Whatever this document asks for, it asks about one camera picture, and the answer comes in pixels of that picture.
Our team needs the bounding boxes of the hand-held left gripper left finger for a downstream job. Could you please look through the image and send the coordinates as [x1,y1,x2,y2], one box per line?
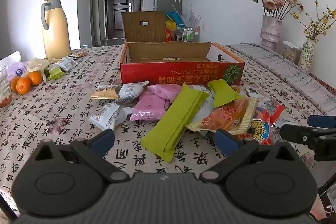
[26,129,130,183]

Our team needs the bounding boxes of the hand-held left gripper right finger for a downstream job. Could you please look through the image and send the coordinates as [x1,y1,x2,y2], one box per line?
[199,129,306,184]

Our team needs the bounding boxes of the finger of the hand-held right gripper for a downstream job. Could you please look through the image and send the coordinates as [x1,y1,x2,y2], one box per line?
[280,124,319,147]
[308,115,336,127]

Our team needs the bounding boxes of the orange packet with striped border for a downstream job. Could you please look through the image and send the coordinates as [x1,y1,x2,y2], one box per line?
[184,97,259,135]

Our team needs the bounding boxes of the short green snack packet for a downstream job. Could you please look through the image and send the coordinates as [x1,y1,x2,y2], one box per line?
[207,80,243,108]

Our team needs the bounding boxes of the long green snack packet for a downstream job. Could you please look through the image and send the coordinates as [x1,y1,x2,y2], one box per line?
[141,83,210,163]

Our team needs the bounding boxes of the pink snack packet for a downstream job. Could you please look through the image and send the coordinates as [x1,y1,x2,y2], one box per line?
[130,91,171,122]
[146,84,184,104]

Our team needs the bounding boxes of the red cardboard box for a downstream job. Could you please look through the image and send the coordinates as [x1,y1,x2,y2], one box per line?
[120,42,245,86]

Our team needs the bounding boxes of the red snack packet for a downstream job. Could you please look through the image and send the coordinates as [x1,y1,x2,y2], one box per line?
[247,101,285,146]

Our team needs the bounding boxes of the brown orange snack packet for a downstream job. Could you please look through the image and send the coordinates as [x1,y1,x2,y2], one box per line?
[90,84,120,101]

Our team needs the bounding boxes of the calligraphy print tablecloth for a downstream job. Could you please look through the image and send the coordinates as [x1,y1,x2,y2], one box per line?
[0,43,336,216]

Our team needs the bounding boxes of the grey patterned quilt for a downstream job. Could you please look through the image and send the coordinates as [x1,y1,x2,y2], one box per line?
[226,43,336,114]

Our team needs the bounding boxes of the small floral vase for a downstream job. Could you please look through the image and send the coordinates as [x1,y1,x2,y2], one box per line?
[298,39,315,72]

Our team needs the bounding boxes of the clear plastic container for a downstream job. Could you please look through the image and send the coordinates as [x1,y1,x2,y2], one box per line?
[282,40,302,65]

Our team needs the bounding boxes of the light green snack packet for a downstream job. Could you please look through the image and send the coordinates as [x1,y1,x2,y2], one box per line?
[49,67,64,80]

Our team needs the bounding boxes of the orange fruit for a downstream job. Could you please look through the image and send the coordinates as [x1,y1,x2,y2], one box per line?
[10,76,21,93]
[27,70,43,86]
[16,78,31,94]

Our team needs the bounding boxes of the yellow flower branches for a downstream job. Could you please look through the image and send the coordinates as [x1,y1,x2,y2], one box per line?
[293,0,336,43]

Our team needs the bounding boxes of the cream crumpled wrapper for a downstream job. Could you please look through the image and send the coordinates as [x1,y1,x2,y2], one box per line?
[26,58,50,81]

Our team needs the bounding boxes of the pink ribbed vase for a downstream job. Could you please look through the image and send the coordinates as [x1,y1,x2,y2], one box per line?
[260,15,282,52]

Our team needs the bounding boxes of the glass jar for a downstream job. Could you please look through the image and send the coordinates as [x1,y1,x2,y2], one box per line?
[0,67,13,108]

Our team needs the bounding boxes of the yellow thermos jug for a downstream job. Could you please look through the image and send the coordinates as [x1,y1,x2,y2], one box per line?
[41,0,72,60]

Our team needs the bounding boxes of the black stand leg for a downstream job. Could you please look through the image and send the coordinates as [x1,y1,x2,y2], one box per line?
[0,187,17,223]

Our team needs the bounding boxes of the white and purple plastic bag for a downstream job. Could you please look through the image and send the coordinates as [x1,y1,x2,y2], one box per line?
[0,51,27,80]

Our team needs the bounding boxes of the wooden chair back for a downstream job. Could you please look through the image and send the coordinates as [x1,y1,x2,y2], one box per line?
[121,11,166,43]

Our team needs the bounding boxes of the pale artificial reeds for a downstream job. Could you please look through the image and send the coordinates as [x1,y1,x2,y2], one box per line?
[184,5,202,28]

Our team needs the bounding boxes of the dark brown door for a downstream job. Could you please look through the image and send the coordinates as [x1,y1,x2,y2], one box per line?
[104,0,144,39]

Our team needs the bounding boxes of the blue plastic item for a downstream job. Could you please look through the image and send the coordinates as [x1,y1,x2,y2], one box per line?
[165,11,184,25]

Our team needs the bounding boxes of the metal wire rack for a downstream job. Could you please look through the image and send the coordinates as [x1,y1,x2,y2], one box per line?
[175,25,200,42]

